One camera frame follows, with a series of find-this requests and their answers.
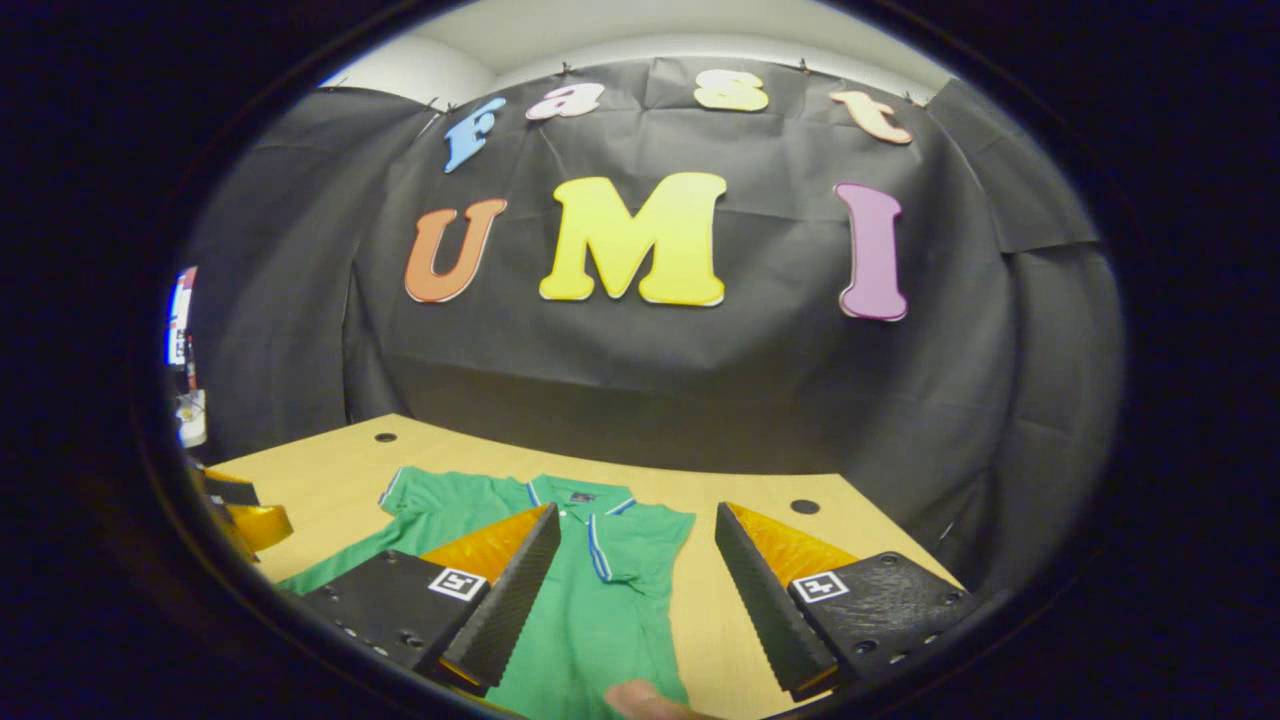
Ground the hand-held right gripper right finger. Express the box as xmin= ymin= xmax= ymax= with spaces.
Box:
xmin=714 ymin=502 xmax=978 ymax=702

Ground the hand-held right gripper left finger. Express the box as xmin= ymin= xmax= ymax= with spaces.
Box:
xmin=298 ymin=502 xmax=563 ymax=698

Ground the green T-shirt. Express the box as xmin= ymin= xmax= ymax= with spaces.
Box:
xmin=278 ymin=466 xmax=697 ymax=720

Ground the white box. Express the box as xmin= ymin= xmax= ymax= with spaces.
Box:
xmin=177 ymin=389 xmax=209 ymax=449

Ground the bright screen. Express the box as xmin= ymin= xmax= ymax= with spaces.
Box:
xmin=165 ymin=266 xmax=199 ymax=367

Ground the black backdrop cloth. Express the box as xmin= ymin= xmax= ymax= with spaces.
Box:
xmin=185 ymin=55 xmax=1126 ymax=591

